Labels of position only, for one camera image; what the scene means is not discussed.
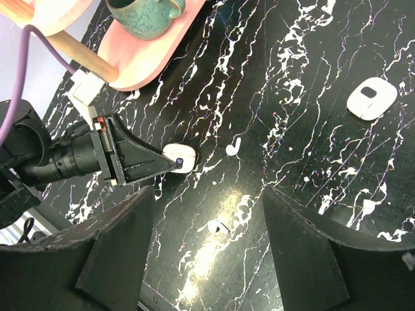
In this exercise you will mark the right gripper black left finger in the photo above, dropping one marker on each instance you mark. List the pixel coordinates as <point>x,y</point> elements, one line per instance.
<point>95,265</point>

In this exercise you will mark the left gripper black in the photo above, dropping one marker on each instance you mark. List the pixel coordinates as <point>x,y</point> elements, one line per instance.
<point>124,158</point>

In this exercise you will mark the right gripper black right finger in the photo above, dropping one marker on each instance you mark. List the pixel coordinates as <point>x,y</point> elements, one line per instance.
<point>323,265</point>

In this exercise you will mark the beige earbud charging case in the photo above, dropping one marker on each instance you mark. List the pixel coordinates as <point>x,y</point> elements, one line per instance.
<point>183,156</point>

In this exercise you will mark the white earbud charging case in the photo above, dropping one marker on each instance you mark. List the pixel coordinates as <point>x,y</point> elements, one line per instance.
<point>370,99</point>

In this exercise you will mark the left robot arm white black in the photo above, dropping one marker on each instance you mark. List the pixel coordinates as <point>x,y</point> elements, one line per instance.
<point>31,159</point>

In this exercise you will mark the white earbud by case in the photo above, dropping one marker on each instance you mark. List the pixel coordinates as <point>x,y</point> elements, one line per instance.
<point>233,149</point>

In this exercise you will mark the white earbud near front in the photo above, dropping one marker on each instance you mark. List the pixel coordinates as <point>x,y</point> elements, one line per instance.
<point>216,226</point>

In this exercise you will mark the pink three tier shelf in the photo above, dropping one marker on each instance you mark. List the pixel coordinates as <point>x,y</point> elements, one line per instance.
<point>126,62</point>

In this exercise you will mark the teal mug on shelf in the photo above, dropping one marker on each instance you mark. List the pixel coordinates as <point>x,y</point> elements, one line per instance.
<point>145,19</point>

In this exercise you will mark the black marbled table mat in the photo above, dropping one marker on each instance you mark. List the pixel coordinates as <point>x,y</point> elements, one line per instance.
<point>277,74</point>

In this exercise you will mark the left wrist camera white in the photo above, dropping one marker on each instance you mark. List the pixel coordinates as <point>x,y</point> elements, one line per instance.
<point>85,88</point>

